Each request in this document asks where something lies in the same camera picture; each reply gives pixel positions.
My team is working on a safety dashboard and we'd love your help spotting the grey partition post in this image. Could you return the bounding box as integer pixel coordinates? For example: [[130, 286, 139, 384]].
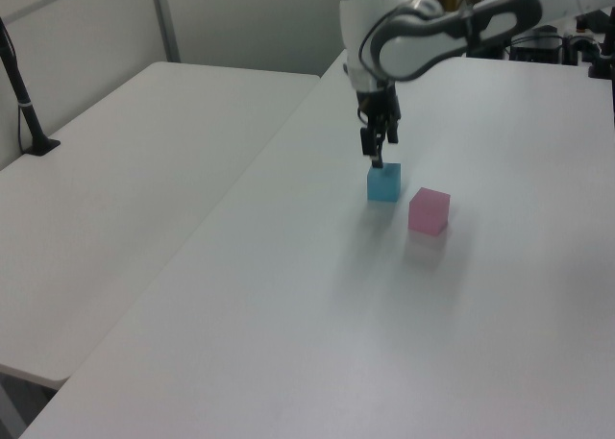
[[147, 0, 182, 63]]

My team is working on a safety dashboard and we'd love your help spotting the blue foam cube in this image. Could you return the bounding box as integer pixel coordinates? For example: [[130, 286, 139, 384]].
[[366, 161, 403, 204]]

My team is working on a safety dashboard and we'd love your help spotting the black electronics box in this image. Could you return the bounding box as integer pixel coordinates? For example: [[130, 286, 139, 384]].
[[507, 25, 578, 66]]

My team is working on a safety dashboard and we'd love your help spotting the black camera stand pole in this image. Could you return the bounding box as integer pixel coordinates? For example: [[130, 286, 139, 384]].
[[0, 15, 62, 158]]

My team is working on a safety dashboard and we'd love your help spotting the white side table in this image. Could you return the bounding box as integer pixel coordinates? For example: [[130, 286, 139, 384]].
[[0, 61, 322, 391]]

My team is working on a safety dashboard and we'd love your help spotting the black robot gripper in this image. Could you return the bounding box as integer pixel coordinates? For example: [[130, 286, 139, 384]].
[[354, 84, 403, 171]]

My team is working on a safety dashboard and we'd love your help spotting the black clamp stand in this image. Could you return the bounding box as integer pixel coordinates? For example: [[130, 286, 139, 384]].
[[585, 6, 615, 80]]

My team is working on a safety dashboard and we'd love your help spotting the pink foam cube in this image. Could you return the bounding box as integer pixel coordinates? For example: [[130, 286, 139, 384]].
[[406, 186, 453, 236]]

